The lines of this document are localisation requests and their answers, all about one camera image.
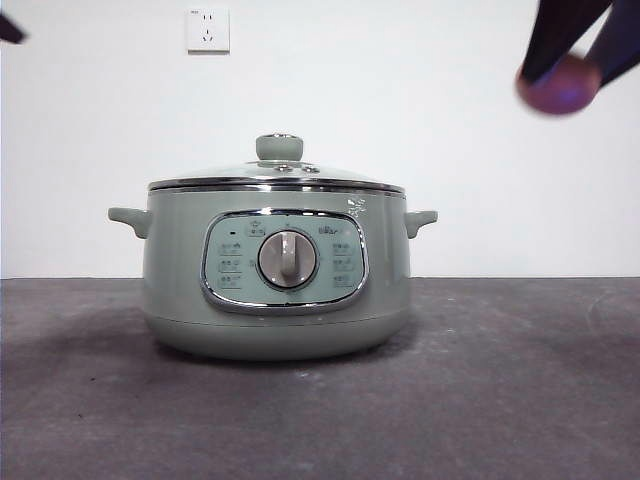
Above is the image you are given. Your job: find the green electric cooking pot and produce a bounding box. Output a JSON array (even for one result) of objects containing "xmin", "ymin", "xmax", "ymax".
[{"xmin": 106, "ymin": 191, "xmax": 439, "ymax": 362}]

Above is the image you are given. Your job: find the brown egg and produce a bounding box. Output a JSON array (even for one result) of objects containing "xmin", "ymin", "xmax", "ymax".
[{"xmin": 514, "ymin": 52, "xmax": 602, "ymax": 117}]

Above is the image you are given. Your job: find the white wall socket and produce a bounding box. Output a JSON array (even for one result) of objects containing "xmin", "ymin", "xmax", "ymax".
[{"xmin": 187, "ymin": 8, "xmax": 232, "ymax": 55}]

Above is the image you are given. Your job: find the glass lid with green knob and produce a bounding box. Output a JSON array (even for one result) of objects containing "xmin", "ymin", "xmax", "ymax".
[{"xmin": 148, "ymin": 133, "xmax": 405, "ymax": 194}]

